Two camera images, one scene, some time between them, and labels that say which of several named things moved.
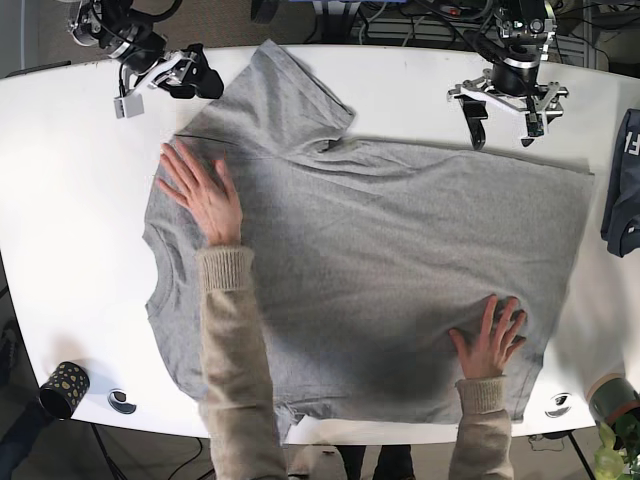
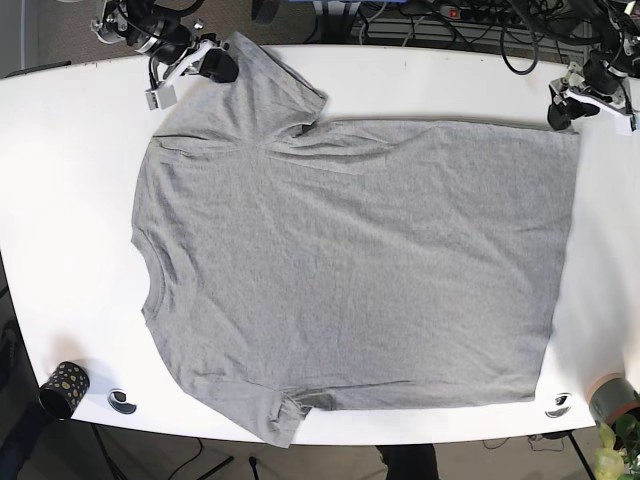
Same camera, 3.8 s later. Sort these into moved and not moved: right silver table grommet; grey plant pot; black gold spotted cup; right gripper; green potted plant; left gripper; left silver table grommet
Moved: left gripper; right gripper
Not moved: left silver table grommet; green potted plant; right silver table grommet; grey plant pot; black gold spotted cup
